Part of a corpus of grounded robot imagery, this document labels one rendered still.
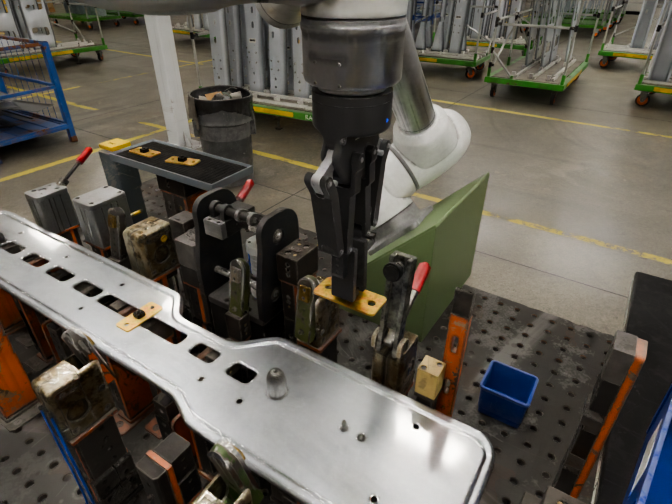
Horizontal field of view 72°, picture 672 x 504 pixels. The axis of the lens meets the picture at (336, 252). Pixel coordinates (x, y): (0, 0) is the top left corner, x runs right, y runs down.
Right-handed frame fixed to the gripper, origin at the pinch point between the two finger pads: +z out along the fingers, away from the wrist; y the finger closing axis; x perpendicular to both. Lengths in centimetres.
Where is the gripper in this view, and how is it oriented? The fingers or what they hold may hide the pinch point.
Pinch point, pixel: (349, 267)
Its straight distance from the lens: 53.6
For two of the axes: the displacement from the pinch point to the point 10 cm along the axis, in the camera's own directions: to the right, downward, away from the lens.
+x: 8.4, 2.9, -4.5
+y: -5.4, 4.6, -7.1
